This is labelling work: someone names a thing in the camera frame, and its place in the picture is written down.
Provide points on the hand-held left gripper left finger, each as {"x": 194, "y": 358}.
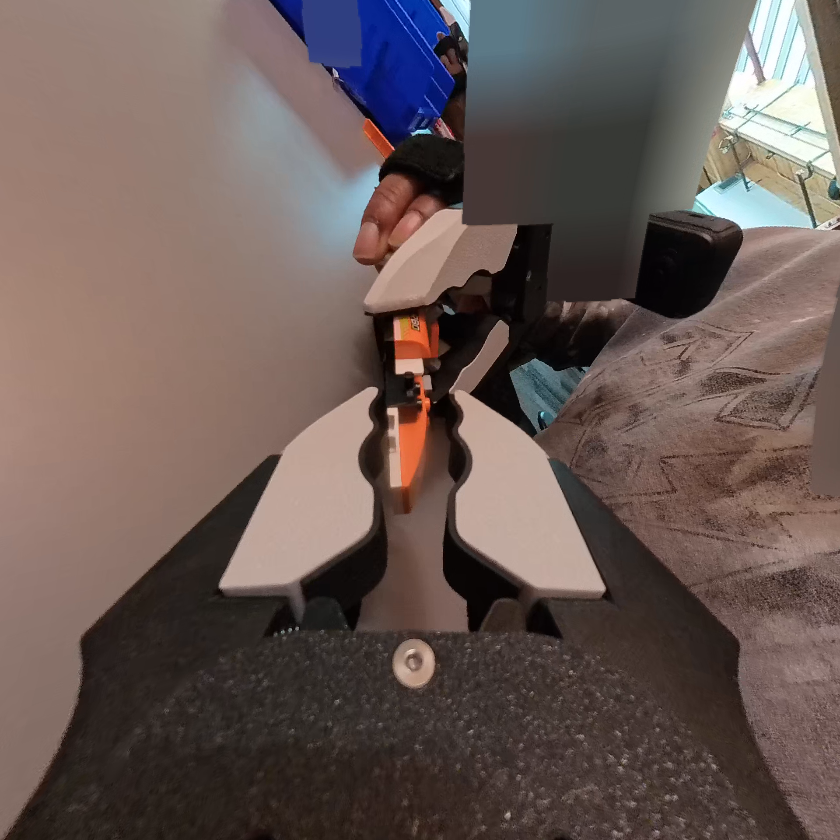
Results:
{"x": 309, "y": 505}

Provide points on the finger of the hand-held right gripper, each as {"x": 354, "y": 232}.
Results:
{"x": 483, "y": 355}
{"x": 433, "y": 263}

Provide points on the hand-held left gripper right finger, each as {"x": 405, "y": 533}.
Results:
{"x": 525, "y": 512}

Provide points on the orange white lego car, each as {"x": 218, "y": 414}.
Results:
{"x": 414, "y": 446}

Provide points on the person's right hand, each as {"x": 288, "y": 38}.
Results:
{"x": 394, "y": 210}

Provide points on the orange plastic part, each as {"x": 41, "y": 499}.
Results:
{"x": 377, "y": 137}

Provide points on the blue storage bin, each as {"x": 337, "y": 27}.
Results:
{"x": 387, "y": 66}

